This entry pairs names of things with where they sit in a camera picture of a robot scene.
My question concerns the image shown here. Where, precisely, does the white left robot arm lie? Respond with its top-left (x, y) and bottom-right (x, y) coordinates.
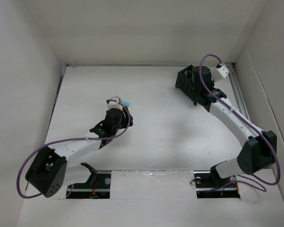
top-left (25, 106), bottom-right (133, 198)

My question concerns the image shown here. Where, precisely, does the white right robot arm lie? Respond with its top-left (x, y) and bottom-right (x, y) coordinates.
top-left (192, 64), bottom-right (281, 186)

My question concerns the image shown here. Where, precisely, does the pastel blue highlighter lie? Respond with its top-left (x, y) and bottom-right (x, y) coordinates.
top-left (122, 101), bottom-right (130, 106)

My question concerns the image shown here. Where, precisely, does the black slotted organizer box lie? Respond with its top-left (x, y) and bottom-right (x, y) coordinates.
top-left (175, 65), bottom-right (203, 105)

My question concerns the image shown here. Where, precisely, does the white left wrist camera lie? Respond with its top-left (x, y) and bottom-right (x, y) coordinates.
top-left (106, 96), bottom-right (123, 110)

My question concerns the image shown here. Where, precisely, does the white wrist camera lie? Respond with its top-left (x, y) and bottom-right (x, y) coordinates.
top-left (213, 63), bottom-right (230, 81)
top-left (106, 96), bottom-right (123, 110)

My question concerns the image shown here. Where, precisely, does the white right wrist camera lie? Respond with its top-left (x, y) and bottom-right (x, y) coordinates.
top-left (213, 63), bottom-right (230, 81)

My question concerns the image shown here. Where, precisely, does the aluminium rail right side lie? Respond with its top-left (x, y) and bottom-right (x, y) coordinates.
top-left (226, 63), bottom-right (251, 121)

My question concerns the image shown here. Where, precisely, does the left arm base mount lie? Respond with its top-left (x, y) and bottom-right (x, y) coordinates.
top-left (66, 163), bottom-right (112, 199)

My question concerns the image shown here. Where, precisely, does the aluminium rail back edge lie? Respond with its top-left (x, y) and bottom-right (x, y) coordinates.
top-left (65, 62), bottom-right (235, 67)

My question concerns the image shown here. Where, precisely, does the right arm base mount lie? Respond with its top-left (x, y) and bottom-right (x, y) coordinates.
top-left (190, 171), bottom-right (240, 199)

